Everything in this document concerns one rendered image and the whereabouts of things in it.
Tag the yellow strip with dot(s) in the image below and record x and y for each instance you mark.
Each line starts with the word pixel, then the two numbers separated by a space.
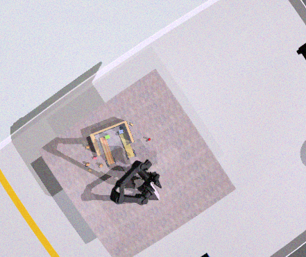
pixel 129 150

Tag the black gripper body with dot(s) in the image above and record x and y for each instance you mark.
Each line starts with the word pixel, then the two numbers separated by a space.
pixel 147 179

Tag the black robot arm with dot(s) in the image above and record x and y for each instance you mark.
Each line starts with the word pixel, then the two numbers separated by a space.
pixel 120 197

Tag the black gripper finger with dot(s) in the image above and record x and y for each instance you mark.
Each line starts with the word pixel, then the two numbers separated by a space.
pixel 149 187
pixel 157 183

